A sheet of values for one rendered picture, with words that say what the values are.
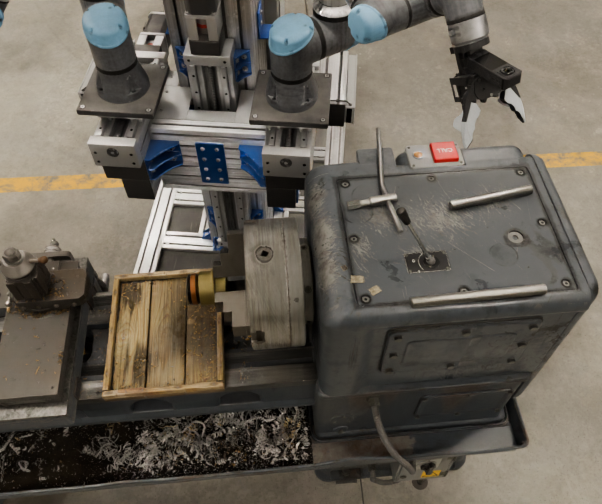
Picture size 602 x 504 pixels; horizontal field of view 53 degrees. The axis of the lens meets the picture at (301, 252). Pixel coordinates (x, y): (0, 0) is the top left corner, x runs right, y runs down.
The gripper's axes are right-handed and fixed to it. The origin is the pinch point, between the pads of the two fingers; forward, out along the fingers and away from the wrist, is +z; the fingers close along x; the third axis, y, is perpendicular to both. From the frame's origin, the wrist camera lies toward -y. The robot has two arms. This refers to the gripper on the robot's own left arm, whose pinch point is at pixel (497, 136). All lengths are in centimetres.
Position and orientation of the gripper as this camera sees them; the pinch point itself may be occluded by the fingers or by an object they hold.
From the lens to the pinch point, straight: 134.0
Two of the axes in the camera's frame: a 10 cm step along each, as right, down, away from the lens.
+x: -8.8, 4.1, -2.2
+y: -3.4, -2.4, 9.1
